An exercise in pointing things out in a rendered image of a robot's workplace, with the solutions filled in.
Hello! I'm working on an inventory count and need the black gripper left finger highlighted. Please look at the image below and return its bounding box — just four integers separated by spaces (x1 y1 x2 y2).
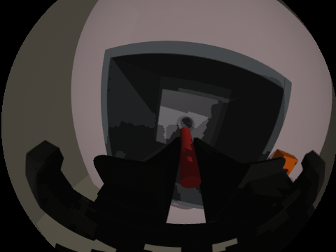
93 137 182 223

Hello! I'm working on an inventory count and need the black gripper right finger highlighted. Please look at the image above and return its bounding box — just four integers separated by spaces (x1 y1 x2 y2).
193 138 286 223

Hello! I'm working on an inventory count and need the dark red peg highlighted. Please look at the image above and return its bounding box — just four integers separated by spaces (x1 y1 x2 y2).
180 127 202 188

